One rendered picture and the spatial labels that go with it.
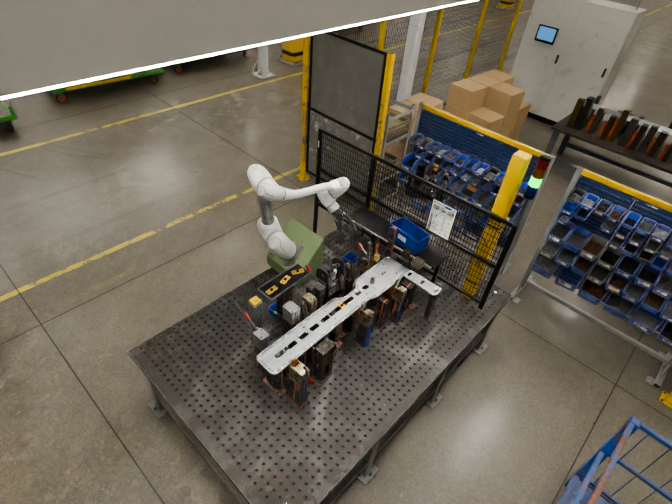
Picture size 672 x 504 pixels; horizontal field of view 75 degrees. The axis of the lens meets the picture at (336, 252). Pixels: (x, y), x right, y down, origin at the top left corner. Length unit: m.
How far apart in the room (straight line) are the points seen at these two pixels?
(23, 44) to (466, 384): 4.07
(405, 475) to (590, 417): 1.71
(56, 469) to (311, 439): 1.89
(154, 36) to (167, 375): 3.02
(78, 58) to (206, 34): 0.07
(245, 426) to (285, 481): 0.41
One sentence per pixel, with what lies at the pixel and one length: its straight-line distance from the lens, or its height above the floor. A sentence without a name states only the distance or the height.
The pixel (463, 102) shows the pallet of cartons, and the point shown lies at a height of 0.86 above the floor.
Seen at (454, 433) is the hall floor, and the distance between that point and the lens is 3.90.
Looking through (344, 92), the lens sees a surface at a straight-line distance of 5.22.
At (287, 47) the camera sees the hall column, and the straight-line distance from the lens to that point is 10.45.
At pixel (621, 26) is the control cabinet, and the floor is 1.79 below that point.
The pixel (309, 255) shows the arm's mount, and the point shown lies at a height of 0.94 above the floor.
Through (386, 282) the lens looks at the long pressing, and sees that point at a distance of 3.33.
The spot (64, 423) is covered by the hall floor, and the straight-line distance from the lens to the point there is 4.11.
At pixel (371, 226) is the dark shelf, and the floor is 1.03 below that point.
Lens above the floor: 3.31
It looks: 41 degrees down
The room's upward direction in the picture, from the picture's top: 6 degrees clockwise
